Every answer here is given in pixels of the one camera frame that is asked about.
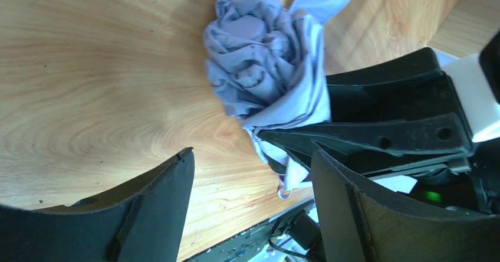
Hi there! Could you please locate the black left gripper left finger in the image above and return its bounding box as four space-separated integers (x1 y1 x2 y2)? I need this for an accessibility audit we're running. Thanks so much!
1 148 195 261

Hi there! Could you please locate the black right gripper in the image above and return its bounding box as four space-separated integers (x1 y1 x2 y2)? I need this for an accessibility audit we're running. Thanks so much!
257 47 499 214

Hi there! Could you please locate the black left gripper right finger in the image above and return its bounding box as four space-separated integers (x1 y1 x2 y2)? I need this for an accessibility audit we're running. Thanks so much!
311 149 499 261

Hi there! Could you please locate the lavender folding umbrella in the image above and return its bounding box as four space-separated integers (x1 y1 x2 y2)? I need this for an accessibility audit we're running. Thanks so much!
203 0 351 199

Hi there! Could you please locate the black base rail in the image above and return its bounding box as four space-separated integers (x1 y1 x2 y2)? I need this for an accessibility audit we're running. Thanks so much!
186 198 314 261

